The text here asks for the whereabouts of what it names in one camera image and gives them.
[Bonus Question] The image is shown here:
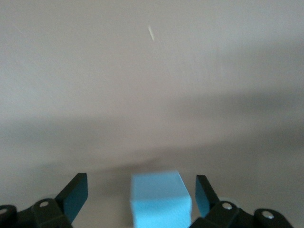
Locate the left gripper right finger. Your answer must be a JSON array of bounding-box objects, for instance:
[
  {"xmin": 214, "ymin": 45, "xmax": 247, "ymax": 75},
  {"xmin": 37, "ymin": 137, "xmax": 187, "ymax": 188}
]
[{"xmin": 192, "ymin": 175, "xmax": 295, "ymax": 228}]

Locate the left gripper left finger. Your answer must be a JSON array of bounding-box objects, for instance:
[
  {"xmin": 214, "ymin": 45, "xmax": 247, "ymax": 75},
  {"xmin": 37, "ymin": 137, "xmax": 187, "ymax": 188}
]
[{"xmin": 0, "ymin": 172, "xmax": 89, "ymax": 228}]

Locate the light blue foam block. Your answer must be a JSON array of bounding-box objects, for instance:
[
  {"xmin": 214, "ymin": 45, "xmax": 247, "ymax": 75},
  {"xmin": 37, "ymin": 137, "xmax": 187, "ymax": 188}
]
[{"xmin": 130, "ymin": 170, "xmax": 192, "ymax": 228}]

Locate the brown table cover cloth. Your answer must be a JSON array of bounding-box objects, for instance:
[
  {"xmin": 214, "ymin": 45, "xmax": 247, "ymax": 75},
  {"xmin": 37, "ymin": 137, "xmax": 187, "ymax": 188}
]
[{"xmin": 0, "ymin": 0, "xmax": 304, "ymax": 228}]

